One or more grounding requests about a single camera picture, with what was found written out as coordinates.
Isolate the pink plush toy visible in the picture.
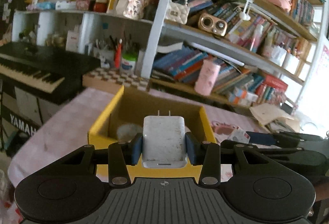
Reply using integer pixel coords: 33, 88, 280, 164
117, 123, 143, 142

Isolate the small white card packet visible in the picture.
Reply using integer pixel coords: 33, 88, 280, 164
227, 127, 250, 144

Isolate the large white charger block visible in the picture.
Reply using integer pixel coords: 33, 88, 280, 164
142, 115, 187, 169

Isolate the pile of papers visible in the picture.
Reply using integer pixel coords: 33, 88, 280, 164
249, 103, 301, 132

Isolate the yellow cardboard box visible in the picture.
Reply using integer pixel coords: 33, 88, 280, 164
88, 87, 216, 179

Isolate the lower orange white box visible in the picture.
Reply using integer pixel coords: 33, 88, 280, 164
228, 94, 252, 107

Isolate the orange white box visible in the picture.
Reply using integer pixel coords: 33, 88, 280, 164
228, 94, 252, 107
233, 87, 258, 102

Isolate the upper orange white box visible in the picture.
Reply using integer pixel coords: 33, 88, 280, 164
233, 87, 258, 102

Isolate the red thick book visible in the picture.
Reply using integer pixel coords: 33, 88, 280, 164
263, 73, 288, 91

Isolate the pink checked tablecloth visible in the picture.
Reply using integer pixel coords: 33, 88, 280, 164
8, 87, 263, 186

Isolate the wooden chessboard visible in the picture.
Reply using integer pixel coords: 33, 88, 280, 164
82, 68, 149, 94

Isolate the pink cylindrical cup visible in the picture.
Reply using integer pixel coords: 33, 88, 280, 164
194, 60, 220, 96

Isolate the green lid jar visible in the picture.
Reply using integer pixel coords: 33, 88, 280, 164
120, 53, 138, 74

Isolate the red pen bottle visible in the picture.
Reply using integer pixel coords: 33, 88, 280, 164
114, 39, 122, 69

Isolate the black electronic keyboard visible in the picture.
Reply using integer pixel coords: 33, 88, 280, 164
1, 42, 100, 105

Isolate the white bookshelf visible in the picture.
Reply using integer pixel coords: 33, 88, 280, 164
12, 0, 328, 107

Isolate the gold retro radio speaker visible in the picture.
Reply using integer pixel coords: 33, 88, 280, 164
198, 13, 227, 36

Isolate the white quilted handbag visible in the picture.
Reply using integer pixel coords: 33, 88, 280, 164
165, 0, 190, 25

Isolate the white floral figurine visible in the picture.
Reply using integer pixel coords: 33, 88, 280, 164
123, 0, 149, 20

